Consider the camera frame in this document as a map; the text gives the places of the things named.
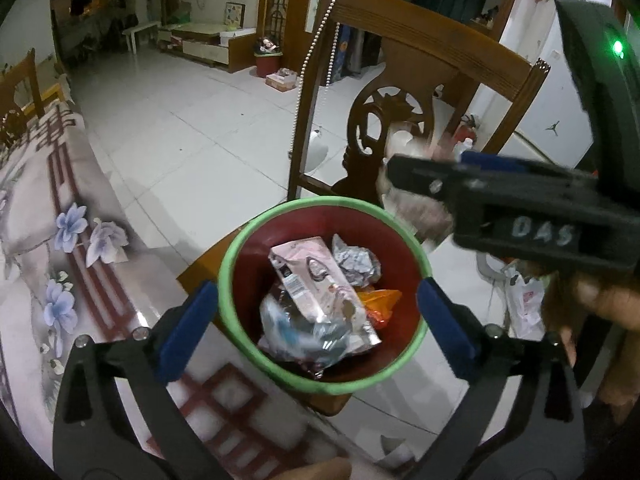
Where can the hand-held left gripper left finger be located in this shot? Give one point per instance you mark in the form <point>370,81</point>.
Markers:
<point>187,330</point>

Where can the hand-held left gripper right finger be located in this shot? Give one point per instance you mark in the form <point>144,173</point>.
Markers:
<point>447,330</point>

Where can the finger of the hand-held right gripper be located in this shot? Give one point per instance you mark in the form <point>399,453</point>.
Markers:
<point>425,177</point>
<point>495,160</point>

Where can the red bin with green rim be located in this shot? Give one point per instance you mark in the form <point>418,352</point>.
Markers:
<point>400,280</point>

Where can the orange plastic bag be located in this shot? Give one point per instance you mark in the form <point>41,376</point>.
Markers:
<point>380,305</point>

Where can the blue white wrapper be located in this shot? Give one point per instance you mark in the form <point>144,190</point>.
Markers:
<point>357,262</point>

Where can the long pink box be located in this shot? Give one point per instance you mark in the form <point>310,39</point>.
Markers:
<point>310,270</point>

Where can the person's right hand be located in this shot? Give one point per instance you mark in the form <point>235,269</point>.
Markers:
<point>610,300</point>

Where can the person's left hand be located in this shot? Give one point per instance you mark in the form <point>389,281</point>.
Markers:
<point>320,470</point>

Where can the red fire extinguisher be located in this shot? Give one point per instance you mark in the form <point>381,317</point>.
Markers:
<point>462,135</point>

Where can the white plastic bag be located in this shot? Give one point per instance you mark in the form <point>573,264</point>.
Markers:
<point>525,300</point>

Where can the carved wooden chair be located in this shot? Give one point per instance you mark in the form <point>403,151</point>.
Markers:
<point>30,75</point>
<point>425,25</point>

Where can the small cardboard box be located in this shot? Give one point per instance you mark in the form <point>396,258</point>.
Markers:
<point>281,80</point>

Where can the small red floor bin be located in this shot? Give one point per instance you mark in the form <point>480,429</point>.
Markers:
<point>267,62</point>

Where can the hanging scroll painting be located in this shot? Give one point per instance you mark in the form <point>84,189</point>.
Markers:
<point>315,10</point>

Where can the colourful leaning picture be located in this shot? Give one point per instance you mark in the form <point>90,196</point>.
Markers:
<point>235,15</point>

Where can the white television cabinet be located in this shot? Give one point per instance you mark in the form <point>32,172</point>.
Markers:
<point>210,45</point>

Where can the small white table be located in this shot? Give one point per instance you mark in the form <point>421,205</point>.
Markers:
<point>142,30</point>

